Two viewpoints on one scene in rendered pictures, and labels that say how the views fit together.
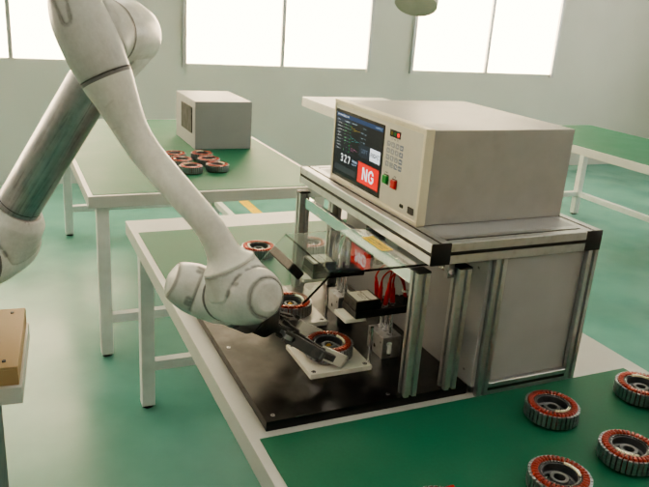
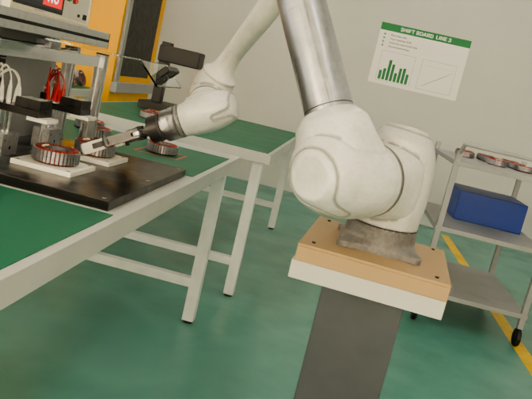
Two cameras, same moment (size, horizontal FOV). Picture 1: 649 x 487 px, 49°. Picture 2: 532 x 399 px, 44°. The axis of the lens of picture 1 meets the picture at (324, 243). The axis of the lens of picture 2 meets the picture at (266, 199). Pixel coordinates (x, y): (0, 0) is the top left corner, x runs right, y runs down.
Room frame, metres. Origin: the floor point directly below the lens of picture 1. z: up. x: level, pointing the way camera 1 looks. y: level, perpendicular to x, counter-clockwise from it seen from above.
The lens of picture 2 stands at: (2.74, 1.32, 1.09)
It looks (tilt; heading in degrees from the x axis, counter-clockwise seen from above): 10 degrees down; 211
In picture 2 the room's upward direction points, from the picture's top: 13 degrees clockwise
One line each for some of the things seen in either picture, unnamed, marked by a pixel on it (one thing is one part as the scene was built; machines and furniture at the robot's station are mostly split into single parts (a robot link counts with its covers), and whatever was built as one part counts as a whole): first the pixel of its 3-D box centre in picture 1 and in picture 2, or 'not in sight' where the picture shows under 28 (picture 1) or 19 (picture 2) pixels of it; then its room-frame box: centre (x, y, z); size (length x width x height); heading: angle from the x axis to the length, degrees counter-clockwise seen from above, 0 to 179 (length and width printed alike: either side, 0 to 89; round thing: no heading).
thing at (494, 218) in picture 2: not in sight; (475, 229); (-1.20, 0.43, 0.51); 1.01 x 0.60 x 1.01; 25
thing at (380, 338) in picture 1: (383, 340); (46, 136); (1.52, -0.16, 0.80); 0.07 x 0.05 x 0.06; 25
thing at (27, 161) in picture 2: (289, 314); (54, 164); (1.67, 0.08, 0.78); 0.15 x 0.15 x 0.01; 25
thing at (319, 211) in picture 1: (352, 234); (55, 55); (1.61, -0.06, 1.03); 0.62 x 0.01 x 0.03; 25
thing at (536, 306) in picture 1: (533, 320); not in sight; (1.44, -0.48, 0.91); 0.28 x 0.03 x 0.32; 115
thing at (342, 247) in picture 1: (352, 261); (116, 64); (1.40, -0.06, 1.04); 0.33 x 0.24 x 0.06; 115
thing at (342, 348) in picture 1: (328, 347); (95, 147); (1.46, -0.03, 0.80); 0.11 x 0.11 x 0.04
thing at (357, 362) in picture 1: (327, 357); (93, 156); (1.45, -0.03, 0.78); 0.15 x 0.15 x 0.01; 25
